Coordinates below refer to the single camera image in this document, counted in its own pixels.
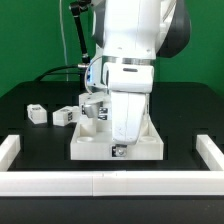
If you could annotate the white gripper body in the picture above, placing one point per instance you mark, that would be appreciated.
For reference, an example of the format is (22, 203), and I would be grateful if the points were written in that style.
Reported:
(127, 112)

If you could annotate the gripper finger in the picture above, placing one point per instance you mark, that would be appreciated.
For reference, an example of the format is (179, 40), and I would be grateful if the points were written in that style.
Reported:
(115, 151)
(123, 150)

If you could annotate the white square tabletop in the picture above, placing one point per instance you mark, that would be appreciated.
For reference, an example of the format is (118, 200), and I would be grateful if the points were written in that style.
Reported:
(92, 140)

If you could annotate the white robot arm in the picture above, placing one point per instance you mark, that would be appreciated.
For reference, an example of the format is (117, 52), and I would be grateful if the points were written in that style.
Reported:
(130, 34)

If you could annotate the white marker base sheet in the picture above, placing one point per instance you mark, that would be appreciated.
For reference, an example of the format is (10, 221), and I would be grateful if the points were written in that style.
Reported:
(101, 113)

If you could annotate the white U-shaped fence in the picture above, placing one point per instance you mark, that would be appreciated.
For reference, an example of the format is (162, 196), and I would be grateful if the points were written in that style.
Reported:
(116, 183)

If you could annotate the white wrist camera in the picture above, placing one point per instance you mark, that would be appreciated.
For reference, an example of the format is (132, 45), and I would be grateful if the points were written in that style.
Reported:
(94, 100)

